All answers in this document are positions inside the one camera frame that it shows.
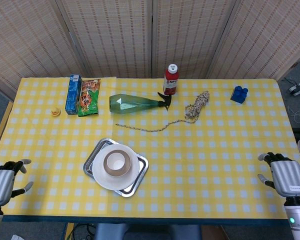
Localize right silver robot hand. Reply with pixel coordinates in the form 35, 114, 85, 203
257, 152, 300, 199

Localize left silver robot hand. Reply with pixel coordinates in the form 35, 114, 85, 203
0, 158, 34, 207

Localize white paper cup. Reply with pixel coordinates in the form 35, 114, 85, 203
106, 152, 127, 171

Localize yellow checkered tablecloth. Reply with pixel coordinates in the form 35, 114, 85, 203
0, 76, 300, 220

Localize yellow toy duck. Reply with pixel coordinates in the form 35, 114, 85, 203
50, 106, 62, 118

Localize blue toy brick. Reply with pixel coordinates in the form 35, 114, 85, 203
230, 85, 249, 103

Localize white round plate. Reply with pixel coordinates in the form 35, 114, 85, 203
91, 144, 140, 191

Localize blue carton box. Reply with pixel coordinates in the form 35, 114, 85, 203
65, 74, 83, 116

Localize beige bowl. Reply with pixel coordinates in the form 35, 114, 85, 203
103, 149, 132, 177

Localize green snack bag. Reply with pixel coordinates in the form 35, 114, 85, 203
77, 78, 101, 118

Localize metal rectangular tray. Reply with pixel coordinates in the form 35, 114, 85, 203
83, 137, 150, 198

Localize green spray bottle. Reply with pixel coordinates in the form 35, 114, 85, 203
108, 91, 173, 116

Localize red juice bottle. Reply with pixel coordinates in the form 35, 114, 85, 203
162, 63, 180, 96

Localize woven folding screen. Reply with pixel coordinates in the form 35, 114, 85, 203
0, 0, 300, 94

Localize power adapter with cables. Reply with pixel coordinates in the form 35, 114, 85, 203
283, 77, 300, 97

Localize black floor cables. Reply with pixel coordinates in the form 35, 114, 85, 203
71, 222, 96, 240

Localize speckled rope bundle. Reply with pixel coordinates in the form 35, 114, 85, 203
115, 90, 211, 133

